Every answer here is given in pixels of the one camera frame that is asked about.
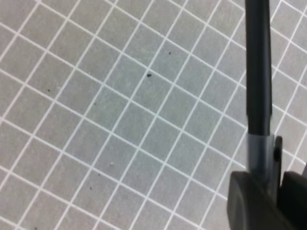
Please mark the black pen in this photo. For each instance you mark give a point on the black pen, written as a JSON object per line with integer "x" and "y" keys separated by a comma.
{"x": 259, "y": 67}

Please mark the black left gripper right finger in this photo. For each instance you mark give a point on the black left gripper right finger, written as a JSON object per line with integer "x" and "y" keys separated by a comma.
{"x": 292, "y": 199}

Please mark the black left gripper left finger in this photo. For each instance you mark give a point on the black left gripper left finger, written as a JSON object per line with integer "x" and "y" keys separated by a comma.
{"x": 250, "y": 208}

